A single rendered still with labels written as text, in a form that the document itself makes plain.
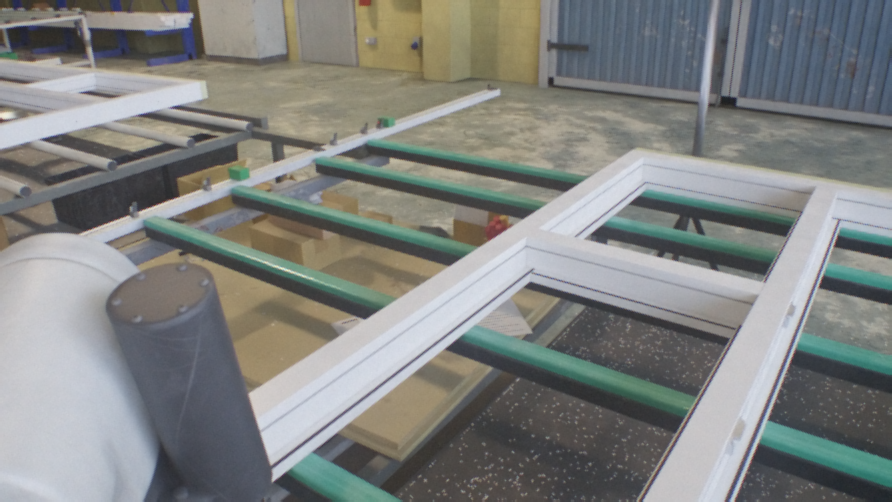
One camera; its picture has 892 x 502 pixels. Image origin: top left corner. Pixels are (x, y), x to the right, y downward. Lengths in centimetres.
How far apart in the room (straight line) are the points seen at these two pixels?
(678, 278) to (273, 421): 61
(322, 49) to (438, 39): 226
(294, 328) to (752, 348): 95
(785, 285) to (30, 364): 97
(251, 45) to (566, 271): 882
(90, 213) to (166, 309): 205
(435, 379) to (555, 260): 34
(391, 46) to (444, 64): 117
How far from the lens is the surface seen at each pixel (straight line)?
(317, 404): 80
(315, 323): 148
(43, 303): 24
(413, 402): 122
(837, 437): 138
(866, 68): 664
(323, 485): 75
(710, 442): 72
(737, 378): 82
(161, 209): 161
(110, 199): 229
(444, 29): 769
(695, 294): 104
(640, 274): 106
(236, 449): 25
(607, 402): 91
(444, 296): 94
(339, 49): 927
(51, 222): 244
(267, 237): 176
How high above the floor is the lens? 138
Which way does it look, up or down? 25 degrees down
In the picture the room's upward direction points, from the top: 1 degrees counter-clockwise
